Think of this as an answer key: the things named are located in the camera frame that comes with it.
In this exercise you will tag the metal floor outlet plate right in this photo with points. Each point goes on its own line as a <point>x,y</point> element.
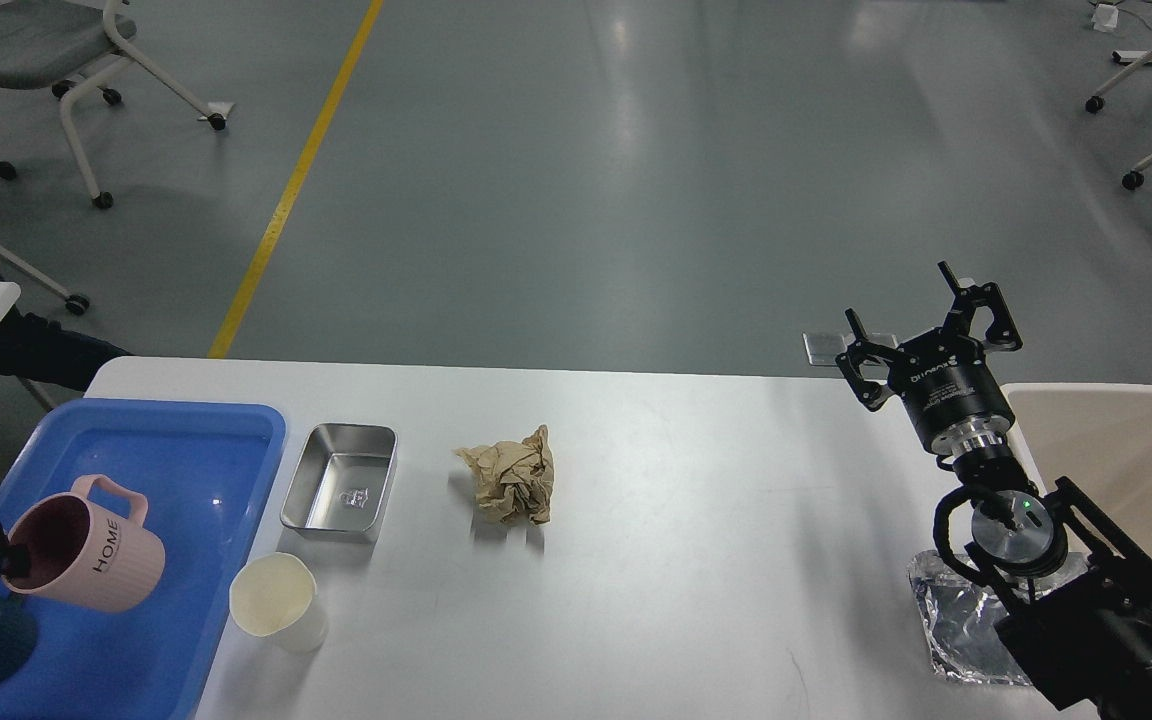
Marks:
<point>883,339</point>

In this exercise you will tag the crumpled brown paper ball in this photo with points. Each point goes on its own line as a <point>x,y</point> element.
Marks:
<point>513,480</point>

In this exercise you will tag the white power adapter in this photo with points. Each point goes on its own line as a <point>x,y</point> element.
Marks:
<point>1105,17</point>

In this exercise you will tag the crumpled silver foil bag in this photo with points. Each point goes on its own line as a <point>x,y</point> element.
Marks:
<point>958,619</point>

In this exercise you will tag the person in beige sweater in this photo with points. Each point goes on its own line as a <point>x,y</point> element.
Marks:
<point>36,349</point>

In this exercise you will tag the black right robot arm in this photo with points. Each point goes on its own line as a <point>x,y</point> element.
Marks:
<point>1075,587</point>

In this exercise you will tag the beige plastic bin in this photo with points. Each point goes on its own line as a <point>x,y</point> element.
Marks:
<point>1098,435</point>

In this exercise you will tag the stainless steel rectangular tray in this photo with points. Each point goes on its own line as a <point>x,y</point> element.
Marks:
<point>340,486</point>

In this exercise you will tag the metal floor outlet plate left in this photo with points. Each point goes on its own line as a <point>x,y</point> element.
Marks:
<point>822,348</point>

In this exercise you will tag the grey office chair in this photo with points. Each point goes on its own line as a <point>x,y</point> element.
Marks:
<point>44,44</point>

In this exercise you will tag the cream paper cup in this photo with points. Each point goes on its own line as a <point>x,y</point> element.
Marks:
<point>275,598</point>

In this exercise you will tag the blue plastic tray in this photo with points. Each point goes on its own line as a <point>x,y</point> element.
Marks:
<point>207,471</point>

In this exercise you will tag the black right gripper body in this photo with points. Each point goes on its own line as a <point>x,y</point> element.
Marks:
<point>947,389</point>

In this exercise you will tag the pink ribbed mug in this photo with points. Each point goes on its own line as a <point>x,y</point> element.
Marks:
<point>90,547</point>

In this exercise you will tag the metal floor outlet plate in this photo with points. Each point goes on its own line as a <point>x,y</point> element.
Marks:
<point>822,348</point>
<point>883,339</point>

